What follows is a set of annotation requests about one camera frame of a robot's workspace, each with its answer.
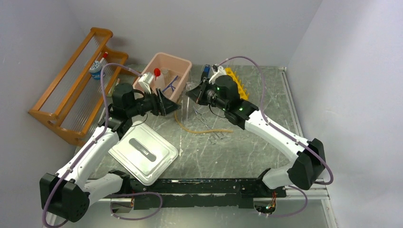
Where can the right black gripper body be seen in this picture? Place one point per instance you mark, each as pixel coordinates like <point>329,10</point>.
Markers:
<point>209,95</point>

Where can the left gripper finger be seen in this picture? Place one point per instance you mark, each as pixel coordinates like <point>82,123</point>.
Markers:
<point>168,109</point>
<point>162,99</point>

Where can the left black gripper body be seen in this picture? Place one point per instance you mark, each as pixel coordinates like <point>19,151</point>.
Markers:
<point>148,103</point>

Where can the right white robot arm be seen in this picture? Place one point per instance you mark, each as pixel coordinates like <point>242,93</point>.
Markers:
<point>306,157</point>

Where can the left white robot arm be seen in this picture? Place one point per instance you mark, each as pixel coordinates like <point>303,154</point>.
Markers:
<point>91,151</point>

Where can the red cap wash bottle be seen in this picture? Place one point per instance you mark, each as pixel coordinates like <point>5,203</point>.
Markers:
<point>159,81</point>

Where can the blue stapler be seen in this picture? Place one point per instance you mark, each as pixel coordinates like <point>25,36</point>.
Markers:
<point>205,72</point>

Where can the pink plastic bin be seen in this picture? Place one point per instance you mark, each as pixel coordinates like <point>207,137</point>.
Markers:
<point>175,70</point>

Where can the yellow test tube rack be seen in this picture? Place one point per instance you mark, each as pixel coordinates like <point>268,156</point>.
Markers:
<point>241,90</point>

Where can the white bin lid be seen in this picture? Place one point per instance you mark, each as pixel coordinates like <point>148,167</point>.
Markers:
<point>144,153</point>

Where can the blue white round container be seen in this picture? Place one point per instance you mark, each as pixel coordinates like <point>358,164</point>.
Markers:
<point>95,69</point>

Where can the red capped marker pen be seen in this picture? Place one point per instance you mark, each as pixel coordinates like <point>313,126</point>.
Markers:
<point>103,59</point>

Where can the wooden drying rack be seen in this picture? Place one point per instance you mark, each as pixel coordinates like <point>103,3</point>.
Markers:
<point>70,105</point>

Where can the black mounting rail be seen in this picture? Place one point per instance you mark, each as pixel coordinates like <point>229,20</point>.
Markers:
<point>189,193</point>

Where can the aluminium frame rail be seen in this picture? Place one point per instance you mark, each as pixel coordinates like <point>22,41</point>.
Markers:
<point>269,208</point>

